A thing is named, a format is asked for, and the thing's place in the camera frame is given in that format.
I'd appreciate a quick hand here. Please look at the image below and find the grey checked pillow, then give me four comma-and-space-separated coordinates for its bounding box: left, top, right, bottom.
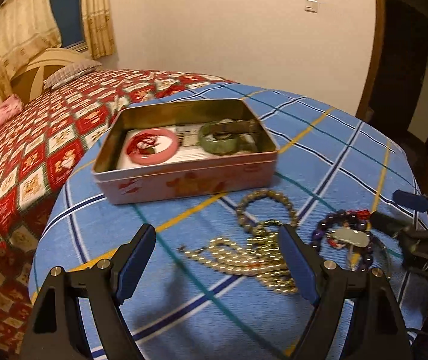
43, 58, 102, 89

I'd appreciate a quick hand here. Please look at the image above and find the pink floral pillow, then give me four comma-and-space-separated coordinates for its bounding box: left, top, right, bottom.
0, 94, 23, 128

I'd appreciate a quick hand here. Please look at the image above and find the grey-green bead bracelet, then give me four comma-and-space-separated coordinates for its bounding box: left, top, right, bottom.
235, 188, 299, 238

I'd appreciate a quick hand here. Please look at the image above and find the white jade pendant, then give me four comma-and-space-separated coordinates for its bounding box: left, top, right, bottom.
331, 227, 370, 248

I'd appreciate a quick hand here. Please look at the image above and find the yellow curtain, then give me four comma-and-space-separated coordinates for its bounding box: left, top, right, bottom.
0, 0, 62, 99
80, 0, 115, 59

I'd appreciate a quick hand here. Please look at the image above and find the gold bead necklace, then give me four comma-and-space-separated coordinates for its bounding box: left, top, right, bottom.
177, 219, 299, 295

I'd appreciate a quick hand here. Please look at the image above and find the paper card in tin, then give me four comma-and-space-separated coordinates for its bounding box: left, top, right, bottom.
115, 124, 215, 170

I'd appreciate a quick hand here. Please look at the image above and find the green jade bangle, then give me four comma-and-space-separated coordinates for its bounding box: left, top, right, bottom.
198, 119, 239, 155

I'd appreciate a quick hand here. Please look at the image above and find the red patterned bedspread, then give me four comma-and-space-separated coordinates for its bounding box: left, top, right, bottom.
0, 69, 217, 359

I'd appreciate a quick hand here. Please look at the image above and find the cream wooden headboard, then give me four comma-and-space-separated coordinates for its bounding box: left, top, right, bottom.
0, 48, 90, 105

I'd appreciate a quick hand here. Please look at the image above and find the silver thin bangle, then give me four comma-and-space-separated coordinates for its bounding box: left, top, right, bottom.
347, 232, 392, 280

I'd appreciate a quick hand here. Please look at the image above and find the white wall switch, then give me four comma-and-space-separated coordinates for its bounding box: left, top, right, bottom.
304, 0, 319, 13

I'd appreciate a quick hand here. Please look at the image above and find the left yellow curtain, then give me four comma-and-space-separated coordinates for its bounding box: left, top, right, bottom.
0, 0, 62, 99

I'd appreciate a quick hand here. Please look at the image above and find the window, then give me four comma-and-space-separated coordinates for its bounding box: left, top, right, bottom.
49, 0, 85, 48

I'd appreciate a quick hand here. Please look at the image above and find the blue plaid cloth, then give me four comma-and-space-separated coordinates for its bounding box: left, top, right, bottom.
28, 84, 428, 359

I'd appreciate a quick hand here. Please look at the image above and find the dark wooden door frame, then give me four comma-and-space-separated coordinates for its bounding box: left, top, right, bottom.
356, 0, 428, 193

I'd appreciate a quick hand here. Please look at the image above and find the purple bead bracelet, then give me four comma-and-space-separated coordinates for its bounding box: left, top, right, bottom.
310, 209, 376, 272

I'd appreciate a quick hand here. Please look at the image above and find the right yellow curtain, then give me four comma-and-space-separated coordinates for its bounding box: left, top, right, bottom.
80, 0, 115, 59

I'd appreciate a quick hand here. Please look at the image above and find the pink metal tin box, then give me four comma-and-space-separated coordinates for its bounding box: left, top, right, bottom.
93, 98, 278, 205

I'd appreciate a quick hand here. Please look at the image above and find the pink bangle bracelet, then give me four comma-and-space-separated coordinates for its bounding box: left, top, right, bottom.
124, 127, 180, 166

